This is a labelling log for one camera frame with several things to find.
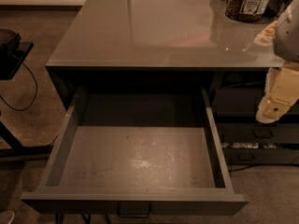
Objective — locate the grey cabinet counter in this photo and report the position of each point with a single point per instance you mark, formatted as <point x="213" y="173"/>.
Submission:
<point x="154" y="34"/>

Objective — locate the jar of nuts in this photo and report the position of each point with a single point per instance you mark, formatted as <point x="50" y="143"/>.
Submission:
<point x="246" y="10"/>

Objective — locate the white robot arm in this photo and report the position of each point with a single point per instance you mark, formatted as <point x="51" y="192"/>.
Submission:
<point x="286" y="34"/>

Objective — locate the right middle drawer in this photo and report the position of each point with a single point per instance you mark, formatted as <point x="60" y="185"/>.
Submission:
<point x="254" y="133"/>

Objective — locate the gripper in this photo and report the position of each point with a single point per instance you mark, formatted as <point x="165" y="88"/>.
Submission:
<point x="288" y="36"/>

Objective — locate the white shoe tip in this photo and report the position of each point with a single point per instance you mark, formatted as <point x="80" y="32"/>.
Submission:
<point x="7" y="217"/>

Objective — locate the dark device on stand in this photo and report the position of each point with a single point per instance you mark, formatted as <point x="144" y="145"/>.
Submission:
<point x="9" y="41"/>

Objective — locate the grey top drawer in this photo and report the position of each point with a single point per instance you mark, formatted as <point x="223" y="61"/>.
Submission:
<point x="137" y="155"/>

